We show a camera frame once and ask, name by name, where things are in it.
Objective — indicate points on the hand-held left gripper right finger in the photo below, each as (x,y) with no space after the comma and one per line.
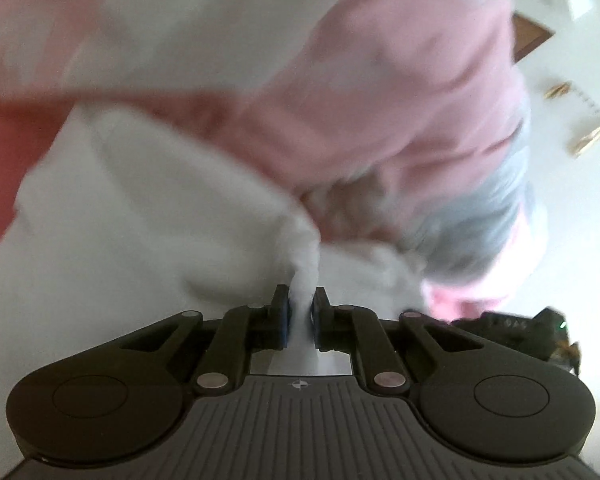
(321,320)

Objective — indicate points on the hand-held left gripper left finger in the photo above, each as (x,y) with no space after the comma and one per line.
(282,320)

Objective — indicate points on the white shirt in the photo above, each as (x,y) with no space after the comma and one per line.
(155,235)

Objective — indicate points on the pink floral quilt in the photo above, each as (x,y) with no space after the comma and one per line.
(405,85)

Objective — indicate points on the wooden door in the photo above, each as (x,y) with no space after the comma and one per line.
(527,35)

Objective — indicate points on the red floral bed blanket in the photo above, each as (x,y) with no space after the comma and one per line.
(5,160)

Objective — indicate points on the white wall hook rack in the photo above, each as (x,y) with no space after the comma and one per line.
(592,107)

